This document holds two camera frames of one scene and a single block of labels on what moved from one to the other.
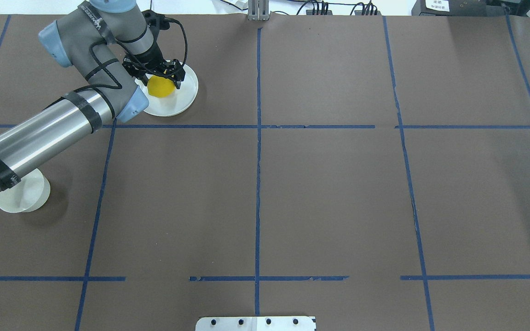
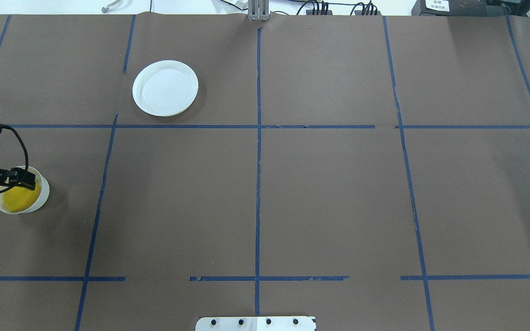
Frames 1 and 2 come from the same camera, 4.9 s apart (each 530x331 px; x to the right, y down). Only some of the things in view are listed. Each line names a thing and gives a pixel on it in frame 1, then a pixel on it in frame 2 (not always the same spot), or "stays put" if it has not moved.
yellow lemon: x=160 y=86 to x=17 y=199
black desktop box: x=456 y=8 stays put
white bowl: x=28 y=194 stays put
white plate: x=175 y=103 stays put
